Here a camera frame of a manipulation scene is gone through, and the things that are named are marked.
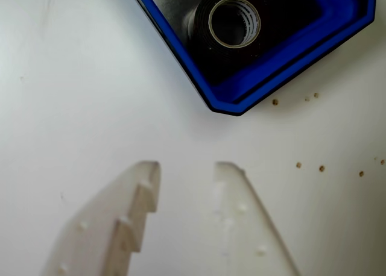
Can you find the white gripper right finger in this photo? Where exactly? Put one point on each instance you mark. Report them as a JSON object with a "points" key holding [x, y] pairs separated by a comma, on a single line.
{"points": [[256, 243]]}

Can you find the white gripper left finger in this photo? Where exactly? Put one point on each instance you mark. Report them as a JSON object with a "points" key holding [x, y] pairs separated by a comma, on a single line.
{"points": [[102, 227]]}

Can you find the red tape roll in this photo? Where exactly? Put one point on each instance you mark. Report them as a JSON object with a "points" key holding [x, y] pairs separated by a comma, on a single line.
{"points": [[200, 21]]}

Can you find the blue square box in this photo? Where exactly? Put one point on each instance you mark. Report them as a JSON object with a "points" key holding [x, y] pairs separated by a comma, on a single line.
{"points": [[271, 68]]}

